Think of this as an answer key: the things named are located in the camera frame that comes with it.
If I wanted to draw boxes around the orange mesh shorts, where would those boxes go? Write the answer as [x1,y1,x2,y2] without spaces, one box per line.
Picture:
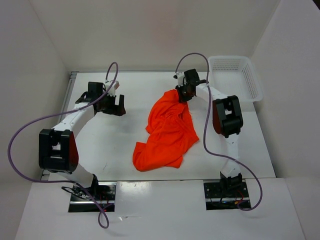
[132,89,200,172]

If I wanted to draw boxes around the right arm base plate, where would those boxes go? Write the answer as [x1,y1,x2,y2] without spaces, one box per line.
[203,180,251,211]

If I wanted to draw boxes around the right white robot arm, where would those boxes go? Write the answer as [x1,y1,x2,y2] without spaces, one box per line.
[173,69,244,197]

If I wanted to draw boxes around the aluminium table edge rail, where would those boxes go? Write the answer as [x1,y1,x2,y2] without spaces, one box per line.
[39,71,78,183]

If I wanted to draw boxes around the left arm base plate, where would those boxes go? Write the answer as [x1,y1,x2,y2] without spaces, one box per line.
[61,182,117,213]

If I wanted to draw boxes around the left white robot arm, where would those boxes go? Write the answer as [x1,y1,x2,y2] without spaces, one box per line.
[38,80,126,200]

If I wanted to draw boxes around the purple cable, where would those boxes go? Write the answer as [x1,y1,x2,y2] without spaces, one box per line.
[174,52,264,212]
[7,61,119,229]

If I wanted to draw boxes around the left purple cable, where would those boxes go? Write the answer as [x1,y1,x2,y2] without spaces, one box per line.
[7,61,119,229]

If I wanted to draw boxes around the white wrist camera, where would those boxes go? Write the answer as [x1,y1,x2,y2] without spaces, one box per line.
[105,80,120,97]
[173,72,185,87]

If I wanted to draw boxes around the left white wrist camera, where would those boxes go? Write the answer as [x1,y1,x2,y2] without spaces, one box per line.
[105,80,120,97]

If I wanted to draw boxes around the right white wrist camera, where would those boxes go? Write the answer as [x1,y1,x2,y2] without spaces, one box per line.
[173,72,185,87]

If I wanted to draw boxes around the white plastic basket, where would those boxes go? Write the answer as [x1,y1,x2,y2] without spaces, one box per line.
[208,55,263,103]

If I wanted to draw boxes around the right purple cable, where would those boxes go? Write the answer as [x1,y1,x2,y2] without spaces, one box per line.
[174,52,264,212]

